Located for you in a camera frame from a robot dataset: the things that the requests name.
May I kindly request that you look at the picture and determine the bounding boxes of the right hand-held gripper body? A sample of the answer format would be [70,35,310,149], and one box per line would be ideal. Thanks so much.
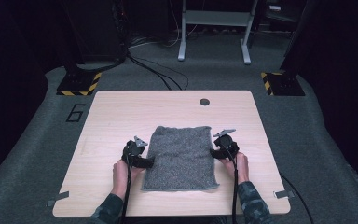
[213,128,241,161]

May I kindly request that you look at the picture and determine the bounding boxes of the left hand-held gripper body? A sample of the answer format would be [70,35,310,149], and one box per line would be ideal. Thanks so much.
[121,135,149,166]

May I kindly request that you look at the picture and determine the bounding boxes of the grey towel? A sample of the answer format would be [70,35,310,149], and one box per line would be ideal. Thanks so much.
[141,125,221,192]

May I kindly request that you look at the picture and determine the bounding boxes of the person's right hand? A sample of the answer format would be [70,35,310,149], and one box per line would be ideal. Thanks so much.
[221,151,251,185]

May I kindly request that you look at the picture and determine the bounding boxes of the person's left hand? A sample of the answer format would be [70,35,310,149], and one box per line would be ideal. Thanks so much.
[111,158,145,201]

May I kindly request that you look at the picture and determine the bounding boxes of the grey tape strip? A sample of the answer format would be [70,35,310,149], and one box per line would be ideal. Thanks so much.
[275,189,296,200]
[47,190,71,208]

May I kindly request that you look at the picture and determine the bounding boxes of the black stand base striped tape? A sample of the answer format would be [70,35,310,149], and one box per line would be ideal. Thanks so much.
[56,71,103,97]
[260,71,306,97]

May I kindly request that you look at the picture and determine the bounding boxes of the black equipment cabinet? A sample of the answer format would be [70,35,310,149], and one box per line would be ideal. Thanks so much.
[60,0,129,75]

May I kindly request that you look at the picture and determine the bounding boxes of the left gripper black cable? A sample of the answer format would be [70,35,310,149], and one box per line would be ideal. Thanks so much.
[118,152,134,224]

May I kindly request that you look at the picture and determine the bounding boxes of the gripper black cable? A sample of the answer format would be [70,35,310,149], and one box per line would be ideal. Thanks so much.
[118,152,134,224]
[225,143,240,224]

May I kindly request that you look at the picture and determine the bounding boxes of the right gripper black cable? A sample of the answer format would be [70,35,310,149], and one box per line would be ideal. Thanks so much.
[225,143,240,224]

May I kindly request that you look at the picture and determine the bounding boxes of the black floor cables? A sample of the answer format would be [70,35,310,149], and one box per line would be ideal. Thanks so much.
[126,53,190,91]

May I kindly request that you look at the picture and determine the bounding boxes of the thin black floor cable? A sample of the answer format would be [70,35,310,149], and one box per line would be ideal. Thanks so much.
[279,172,315,224]

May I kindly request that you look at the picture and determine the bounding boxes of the white metal desk frame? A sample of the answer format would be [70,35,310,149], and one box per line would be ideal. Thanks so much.
[177,0,259,65]

